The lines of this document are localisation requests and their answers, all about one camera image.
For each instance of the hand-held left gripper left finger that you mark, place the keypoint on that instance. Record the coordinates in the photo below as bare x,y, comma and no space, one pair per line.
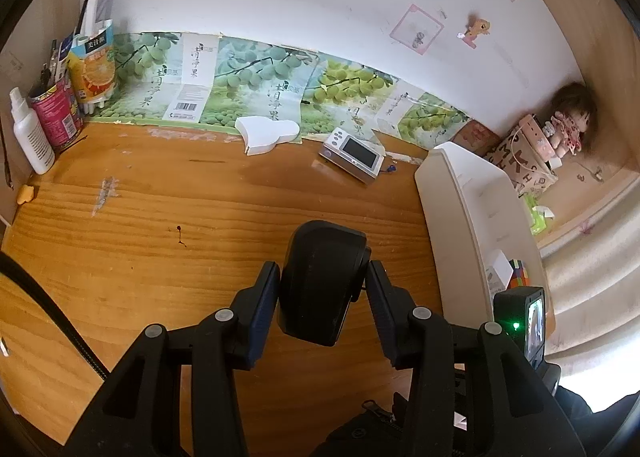
265,307

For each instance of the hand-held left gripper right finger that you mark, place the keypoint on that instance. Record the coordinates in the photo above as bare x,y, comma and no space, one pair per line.
382,312

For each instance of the multicolour puzzle cube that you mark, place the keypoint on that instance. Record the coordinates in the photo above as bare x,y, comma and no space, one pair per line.
520,277

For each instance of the white charger block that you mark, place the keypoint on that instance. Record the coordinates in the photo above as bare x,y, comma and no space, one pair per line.
497,264

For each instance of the black charger adapter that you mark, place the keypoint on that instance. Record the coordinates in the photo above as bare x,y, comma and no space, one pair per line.
320,282

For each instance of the white plastic bin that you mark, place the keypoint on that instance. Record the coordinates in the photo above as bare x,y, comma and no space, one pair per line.
450,217

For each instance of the white floral curtain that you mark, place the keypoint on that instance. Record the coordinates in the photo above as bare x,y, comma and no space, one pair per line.
590,287

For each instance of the green tissue pack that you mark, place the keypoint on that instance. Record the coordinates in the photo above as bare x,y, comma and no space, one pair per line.
540,219

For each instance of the black zippered bag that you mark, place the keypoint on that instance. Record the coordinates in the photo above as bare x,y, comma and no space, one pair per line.
360,437

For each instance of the letter print fabric bag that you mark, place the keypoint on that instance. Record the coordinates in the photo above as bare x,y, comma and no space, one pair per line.
520,172

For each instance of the white power adapter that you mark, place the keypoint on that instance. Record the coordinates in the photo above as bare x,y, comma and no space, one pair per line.
555,163

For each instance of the white paper strip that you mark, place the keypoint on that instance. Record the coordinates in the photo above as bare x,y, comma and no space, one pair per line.
402,157

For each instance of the white small screen device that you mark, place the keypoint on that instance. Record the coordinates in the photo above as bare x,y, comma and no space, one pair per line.
357,152

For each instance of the white cloud-shaped box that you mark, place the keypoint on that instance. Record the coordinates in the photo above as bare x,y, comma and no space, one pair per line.
265,133

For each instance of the brown cardboard panel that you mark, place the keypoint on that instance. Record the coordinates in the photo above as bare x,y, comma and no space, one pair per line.
475,137

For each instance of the brown-haired rag doll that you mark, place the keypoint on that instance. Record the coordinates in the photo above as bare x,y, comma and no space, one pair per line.
570,127

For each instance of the grape print cardboard lining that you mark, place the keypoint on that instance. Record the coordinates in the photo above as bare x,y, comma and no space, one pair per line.
240,72

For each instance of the small yellow object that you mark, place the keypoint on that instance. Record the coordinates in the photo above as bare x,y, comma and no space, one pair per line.
25,193

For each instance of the pink can pen holder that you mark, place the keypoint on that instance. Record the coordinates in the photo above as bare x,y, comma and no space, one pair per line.
55,117

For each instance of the white spray bottle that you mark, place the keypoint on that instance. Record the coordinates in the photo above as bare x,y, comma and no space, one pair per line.
32,137

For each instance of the orange juice carton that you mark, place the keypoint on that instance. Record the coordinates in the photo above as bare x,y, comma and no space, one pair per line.
92,72

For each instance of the blue white tube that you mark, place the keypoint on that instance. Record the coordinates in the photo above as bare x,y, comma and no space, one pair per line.
65,57

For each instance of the wooden desk cubby frame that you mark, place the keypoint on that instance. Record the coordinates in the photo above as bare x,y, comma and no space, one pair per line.
600,87

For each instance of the pink square wall note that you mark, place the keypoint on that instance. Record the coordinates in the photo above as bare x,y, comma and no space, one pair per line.
417,29

